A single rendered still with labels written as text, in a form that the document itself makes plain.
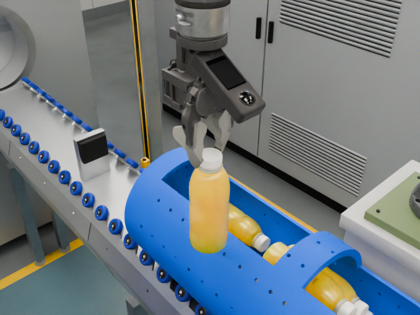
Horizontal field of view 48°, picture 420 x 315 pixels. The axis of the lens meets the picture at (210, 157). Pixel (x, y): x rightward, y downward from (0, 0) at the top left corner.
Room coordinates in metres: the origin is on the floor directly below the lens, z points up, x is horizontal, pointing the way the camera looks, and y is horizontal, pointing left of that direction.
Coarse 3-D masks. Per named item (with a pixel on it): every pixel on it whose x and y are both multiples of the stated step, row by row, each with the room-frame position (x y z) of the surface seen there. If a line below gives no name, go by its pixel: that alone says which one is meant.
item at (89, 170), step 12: (96, 132) 1.27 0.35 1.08; (84, 144) 1.22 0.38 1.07; (96, 144) 1.24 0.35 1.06; (84, 156) 1.21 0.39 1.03; (96, 156) 1.24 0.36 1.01; (108, 156) 1.28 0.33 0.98; (84, 168) 1.22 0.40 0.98; (96, 168) 1.25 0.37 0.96; (108, 168) 1.28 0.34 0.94; (84, 180) 1.22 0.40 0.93
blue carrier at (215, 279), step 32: (160, 160) 0.91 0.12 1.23; (160, 192) 0.82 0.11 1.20; (128, 224) 0.83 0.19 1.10; (160, 224) 0.76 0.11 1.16; (288, 224) 0.82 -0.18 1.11; (160, 256) 0.74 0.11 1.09; (192, 256) 0.68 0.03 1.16; (224, 256) 0.64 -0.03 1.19; (256, 256) 0.62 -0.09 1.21; (288, 256) 0.61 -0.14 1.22; (320, 256) 0.60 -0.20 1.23; (352, 256) 0.65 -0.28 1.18; (192, 288) 0.65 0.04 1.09; (224, 288) 0.60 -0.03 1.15; (256, 288) 0.57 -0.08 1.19; (288, 288) 0.55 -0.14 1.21; (384, 288) 0.63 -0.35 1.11
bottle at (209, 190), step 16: (192, 176) 0.62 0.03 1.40; (208, 176) 0.61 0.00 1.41; (224, 176) 0.62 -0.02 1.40; (192, 192) 0.61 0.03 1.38; (208, 192) 0.60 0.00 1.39; (224, 192) 0.60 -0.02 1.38; (192, 208) 0.61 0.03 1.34; (208, 208) 0.59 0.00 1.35; (224, 208) 0.61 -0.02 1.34; (192, 224) 0.61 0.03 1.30; (208, 224) 0.59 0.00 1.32; (224, 224) 0.61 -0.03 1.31; (192, 240) 0.61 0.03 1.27; (208, 240) 0.59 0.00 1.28; (224, 240) 0.61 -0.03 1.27
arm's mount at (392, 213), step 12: (408, 180) 0.91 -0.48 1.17; (396, 192) 0.86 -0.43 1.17; (408, 192) 0.86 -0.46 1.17; (384, 204) 0.82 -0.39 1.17; (396, 204) 0.82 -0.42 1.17; (408, 204) 0.82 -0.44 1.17; (372, 216) 0.78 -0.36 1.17; (384, 216) 0.78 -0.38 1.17; (396, 216) 0.78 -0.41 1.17; (408, 216) 0.78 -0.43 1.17; (384, 228) 0.76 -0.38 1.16; (396, 228) 0.74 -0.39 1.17; (408, 228) 0.74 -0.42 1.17; (408, 240) 0.72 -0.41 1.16
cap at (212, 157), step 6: (204, 150) 0.64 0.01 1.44; (210, 150) 0.64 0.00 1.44; (216, 150) 0.64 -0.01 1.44; (204, 156) 0.62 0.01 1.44; (210, 156) 0.62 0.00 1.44; (216, 156) 0.62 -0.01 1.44; (204, 162) 0.61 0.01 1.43; (210, 162) 0.61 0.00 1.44; (216, 162) 0.61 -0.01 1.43; (204, 168) 0.61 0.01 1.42; (210, 168) 0.61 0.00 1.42; (216, 168) 0.61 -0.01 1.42
